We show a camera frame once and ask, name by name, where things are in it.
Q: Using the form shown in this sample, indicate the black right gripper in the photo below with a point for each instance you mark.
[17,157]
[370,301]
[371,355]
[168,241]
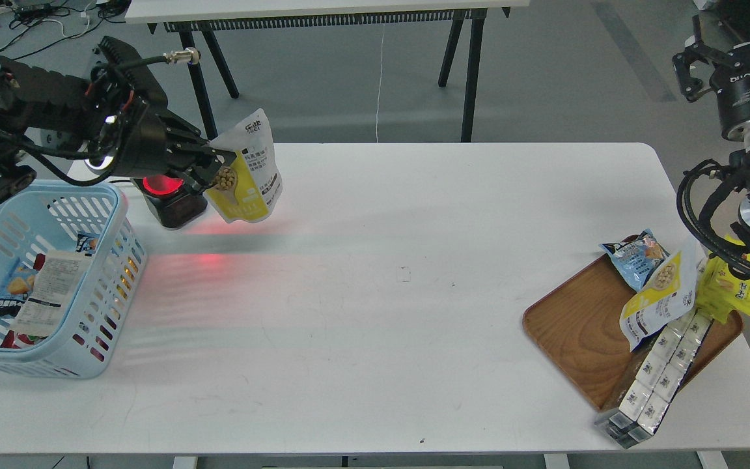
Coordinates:
[731,85]

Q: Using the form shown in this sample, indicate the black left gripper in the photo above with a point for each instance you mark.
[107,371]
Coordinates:
[138,135]

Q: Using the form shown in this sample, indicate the yellow white snack pouch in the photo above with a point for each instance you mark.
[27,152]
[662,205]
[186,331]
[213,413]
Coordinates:
[668,295]
[247,186]

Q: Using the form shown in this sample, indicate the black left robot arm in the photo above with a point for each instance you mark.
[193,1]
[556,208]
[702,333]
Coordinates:
[45,114]

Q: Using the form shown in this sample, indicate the blue snack bag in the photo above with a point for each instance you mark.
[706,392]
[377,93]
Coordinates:
[636,259]

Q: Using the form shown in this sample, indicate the white snack packet in basket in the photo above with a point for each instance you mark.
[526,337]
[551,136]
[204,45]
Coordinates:
[54,288]

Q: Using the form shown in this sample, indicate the light blue plastic basket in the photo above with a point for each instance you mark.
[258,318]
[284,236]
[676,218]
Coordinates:
[53,216]

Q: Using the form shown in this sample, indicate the bright yellow snack pack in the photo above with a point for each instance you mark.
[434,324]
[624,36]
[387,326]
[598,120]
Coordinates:
[720,291]

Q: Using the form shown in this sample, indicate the dark snack bag in basket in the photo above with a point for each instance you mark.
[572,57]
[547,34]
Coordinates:
[15,289]

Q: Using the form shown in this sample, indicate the white boxed snack multipack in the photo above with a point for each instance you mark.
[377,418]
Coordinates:
[637,406]

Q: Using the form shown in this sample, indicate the black barcode scanner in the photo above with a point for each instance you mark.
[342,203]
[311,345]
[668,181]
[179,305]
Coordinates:
[169,201]

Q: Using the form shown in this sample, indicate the wooden tray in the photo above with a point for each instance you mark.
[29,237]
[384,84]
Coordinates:
[576,325]

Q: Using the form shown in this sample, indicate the black frame background table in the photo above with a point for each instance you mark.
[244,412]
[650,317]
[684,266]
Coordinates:
[207,17]

